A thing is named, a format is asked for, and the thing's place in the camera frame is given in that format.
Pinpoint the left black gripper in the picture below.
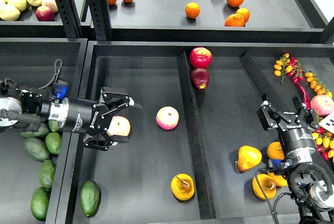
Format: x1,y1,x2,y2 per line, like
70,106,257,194
62,87,142,151

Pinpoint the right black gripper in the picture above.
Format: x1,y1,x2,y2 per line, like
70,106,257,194
257,93,319,159

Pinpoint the green avocado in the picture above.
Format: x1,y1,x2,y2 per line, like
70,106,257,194
79,180,100,217

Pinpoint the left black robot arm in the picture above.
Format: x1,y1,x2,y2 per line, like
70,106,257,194
1,59,141,151

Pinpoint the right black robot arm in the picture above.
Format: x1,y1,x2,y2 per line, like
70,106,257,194
257,93,333,223

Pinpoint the yellow pear bottom of pile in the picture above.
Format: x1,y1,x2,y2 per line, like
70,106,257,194
252,174,277,200

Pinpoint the yellow pear in middle tray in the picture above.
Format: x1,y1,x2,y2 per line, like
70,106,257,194
171,173,195,201

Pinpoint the pink apple left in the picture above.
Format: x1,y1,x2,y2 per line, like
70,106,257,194
107,115,131,136

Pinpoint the pink apple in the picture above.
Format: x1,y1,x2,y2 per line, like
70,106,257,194
156,106,179,130
107,115,131,136

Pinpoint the red chili pepper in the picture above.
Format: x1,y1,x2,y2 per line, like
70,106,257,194
295,82,311,109

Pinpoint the pink apple right tray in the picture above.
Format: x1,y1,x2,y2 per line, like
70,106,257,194
311,95,333,116

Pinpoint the checkered marker card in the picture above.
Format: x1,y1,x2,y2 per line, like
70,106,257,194
319,112,334,133

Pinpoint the cherry tomato bunch lower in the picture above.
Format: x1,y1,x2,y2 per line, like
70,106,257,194
312,127,333,160

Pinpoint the cherry tomato bunch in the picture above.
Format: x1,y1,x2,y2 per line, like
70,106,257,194
273,53,304,83
312,127,333,160

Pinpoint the cherry tomato bunch upper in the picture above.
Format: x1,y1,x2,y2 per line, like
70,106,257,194
273,53,304,83

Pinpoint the pink apple centre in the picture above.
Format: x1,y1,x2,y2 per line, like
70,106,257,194
156,106,179,130

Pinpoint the black centre tray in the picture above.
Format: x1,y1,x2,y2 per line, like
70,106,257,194
56,41,333,223

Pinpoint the black tray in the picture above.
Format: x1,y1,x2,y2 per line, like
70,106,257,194
56,41,333,223
1,38,87,223

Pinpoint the dark red apple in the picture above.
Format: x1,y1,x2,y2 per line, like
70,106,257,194
190,68,210,89

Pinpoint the black left tray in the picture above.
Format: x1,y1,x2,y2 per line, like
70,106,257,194
1,38,87,223

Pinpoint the bright red apple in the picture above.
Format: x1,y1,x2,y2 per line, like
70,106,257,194
189,47,212,69

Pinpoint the red apple on shelf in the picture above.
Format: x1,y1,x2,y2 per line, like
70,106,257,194
35,6,55,21

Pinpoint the orange on shelf centre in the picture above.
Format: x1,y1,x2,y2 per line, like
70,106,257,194
185,2,200,19

